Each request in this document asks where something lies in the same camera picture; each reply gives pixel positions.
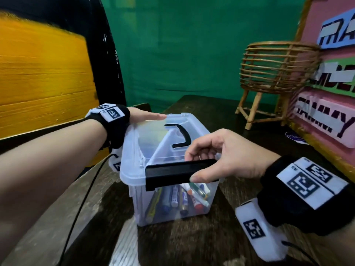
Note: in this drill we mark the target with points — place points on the clear plastic storage box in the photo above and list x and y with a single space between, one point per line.
144 141

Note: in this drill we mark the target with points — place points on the blue name sign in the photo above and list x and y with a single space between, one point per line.
338 30

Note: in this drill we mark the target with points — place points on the person's left forearm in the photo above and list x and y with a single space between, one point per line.
41 174

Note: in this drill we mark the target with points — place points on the yellow vertical edge strip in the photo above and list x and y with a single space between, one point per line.
302 22

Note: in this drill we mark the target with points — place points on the green backdrop cloth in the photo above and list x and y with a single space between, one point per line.
194 52

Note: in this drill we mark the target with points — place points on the person's right hand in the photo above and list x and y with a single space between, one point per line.
238 157

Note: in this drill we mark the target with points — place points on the white pen green tip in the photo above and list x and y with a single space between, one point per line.
198 191

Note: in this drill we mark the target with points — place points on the pink name sign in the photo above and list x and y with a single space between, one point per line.
324 116

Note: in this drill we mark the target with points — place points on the red cap whiteboard marker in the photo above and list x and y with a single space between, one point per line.
198 206

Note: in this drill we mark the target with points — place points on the black wristband with markers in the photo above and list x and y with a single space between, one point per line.
116 124
299 202

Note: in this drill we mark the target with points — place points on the gold pen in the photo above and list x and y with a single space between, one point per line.
154 205

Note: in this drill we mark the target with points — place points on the round blue sticker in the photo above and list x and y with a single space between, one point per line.
295 137

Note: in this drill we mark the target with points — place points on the orange panel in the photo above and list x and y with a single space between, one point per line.
41 80

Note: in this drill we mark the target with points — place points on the blue cap whiteboard marker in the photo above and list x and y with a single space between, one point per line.
166 202

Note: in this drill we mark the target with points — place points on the green name sign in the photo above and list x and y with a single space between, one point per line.
335 77

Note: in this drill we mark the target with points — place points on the person's left hand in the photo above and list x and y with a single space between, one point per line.
141 114

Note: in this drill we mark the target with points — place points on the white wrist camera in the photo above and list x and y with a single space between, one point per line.
116 162
258 229

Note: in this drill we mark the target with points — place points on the rattan basket stand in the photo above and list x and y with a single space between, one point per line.
277 66

